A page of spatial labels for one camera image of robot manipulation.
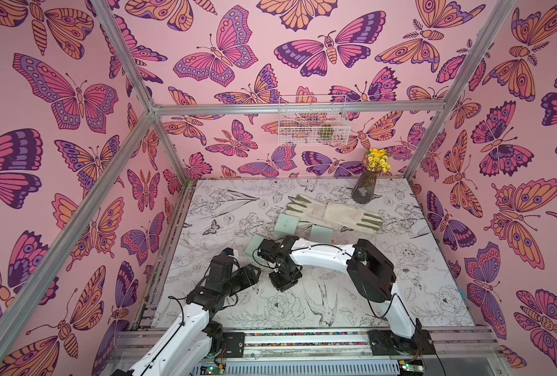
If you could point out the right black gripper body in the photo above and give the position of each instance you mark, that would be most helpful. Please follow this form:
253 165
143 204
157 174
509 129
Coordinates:
284 276

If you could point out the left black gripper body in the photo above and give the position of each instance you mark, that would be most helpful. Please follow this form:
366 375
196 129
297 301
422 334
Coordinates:
237 281

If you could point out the mint jewelry box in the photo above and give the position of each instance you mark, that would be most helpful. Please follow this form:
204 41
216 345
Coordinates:
254 244
319 234
286 225

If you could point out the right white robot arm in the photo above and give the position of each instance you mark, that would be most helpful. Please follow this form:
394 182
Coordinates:
370 271

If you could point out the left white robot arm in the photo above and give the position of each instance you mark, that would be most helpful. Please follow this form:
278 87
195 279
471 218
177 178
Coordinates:
195 334

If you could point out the white work glove left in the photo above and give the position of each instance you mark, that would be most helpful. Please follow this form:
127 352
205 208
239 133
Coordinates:
308 209

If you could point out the white work glove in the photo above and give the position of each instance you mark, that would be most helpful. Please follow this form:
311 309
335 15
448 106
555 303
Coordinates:
308 209
353 217

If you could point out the white work glove right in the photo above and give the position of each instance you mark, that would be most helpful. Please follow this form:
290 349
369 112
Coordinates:
353 217

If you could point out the dark glass vase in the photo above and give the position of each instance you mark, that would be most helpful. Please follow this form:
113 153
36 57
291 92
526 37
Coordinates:
364 189

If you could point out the yellow flowers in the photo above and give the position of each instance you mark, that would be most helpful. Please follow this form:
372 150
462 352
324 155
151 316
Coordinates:
376 160

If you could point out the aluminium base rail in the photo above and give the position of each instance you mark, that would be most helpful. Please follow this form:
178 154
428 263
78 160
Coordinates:
351 351

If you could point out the white wire basket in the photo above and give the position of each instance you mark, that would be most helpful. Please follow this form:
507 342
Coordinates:
313 123

